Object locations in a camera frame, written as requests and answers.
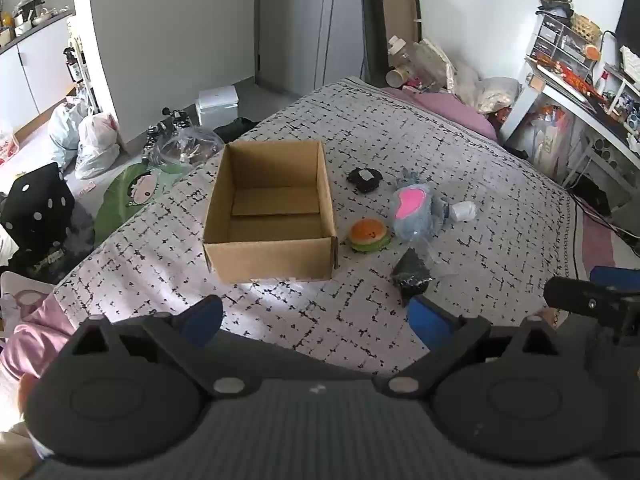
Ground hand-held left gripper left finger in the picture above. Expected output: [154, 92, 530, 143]
[74, 294, 252, 402]

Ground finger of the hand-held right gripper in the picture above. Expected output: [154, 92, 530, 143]
[543, 276, 640, 346]
[590, 265, 640, 298]

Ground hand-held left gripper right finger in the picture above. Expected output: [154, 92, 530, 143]
[384, 294, 562, 402]

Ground black fabric pouch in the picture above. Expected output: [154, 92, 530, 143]
[390, 247, 434, 307]

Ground brown cardboard box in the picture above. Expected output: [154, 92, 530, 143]
[202, 139, 339, 284]

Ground burger plush toy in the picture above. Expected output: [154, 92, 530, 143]
[348, 218, 392, 254]

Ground blue and pink plush toy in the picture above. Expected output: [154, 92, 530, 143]
[391, 181, 449, 242]

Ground round black plush toy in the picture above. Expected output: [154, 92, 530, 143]
[348, 167, 384, 194]

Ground green cartoon floor mat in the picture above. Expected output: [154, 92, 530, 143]
[94, 161, 193, 243]

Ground clear plastic bag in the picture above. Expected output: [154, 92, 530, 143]
[154, 126, 226, 175]

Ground white desk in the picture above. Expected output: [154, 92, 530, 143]
[499, 54, 640, 188]

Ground black cloth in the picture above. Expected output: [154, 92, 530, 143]
[214, 116, 260, 144]

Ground black tripod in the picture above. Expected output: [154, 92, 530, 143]
[144, 106, 195, 162]

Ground black polka dot cushion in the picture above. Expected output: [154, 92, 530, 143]
[0, 162, 77, 263]

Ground black patterned white bedspread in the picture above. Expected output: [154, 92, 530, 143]
[52, 77, 587, 377]

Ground white plastic shopping bag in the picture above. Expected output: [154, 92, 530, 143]
[74, 111, 122, 180]

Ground white storage box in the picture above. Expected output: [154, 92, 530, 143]
[195, 85, 240, 127]

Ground white keyboard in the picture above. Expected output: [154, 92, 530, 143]
[619, 45, 640, 82]

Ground white pillow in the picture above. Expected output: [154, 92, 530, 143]
[475, 76, 522, 115]

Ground pale blue plastic bag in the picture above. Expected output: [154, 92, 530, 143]
[48, 97, 91, 167]

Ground clear drawer organiser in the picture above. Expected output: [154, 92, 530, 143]
[529, 10, 601, 67]

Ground woven basket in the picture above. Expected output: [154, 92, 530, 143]
[571, 13, 602, 42]

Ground black computer monitor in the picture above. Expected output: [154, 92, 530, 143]
[614, 0, 640, 58]

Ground white kitchen cabinet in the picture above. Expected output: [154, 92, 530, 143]
[0, 10, 78, 133]

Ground grey wardrobe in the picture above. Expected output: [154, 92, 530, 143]
[254, 0, 372, 97]

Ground black floor cables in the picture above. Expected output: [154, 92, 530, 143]
[569, 192, 640, 246]

